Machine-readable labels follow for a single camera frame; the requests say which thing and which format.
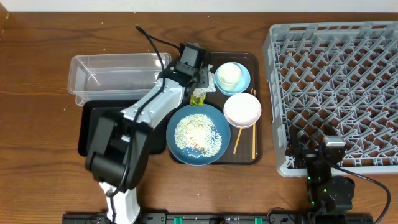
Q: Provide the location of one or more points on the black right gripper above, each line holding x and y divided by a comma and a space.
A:
294, 148

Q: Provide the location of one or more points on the green yellow snack wrapper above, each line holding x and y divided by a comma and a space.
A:
197, 98

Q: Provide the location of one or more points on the white napkin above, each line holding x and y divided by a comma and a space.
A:
210, 84

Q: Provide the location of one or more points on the rice leftovers pile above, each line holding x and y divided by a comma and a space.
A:
197, 135

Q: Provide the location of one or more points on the dark blue plate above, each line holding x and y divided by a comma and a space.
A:
217, 117

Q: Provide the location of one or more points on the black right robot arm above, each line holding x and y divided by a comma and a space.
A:
331, 196

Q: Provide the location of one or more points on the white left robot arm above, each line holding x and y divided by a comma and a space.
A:
118, 154

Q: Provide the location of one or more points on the grey dishwasher rack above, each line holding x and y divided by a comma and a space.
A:
340, 76

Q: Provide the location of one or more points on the cream plastic cup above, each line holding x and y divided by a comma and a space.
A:
229, 75

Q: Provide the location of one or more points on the light blue small bowl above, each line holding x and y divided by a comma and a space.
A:
242, 85

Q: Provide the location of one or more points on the pink bowl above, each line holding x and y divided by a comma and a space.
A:
242, 110

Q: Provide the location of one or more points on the wooden chopstick right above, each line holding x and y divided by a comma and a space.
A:
254, 138

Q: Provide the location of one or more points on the wooden chopstick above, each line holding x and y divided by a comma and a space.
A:
240, 130
254, 138

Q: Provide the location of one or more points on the wooden chopstick left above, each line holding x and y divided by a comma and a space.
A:
240, 130

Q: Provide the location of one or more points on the brown serving tray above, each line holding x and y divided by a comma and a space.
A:
216, 99

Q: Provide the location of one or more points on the clear plastic bin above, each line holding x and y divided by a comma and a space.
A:
114, 76

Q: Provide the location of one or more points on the black tray bin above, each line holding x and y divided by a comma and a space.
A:
92, 111

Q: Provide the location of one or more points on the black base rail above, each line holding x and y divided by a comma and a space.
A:
273, 218

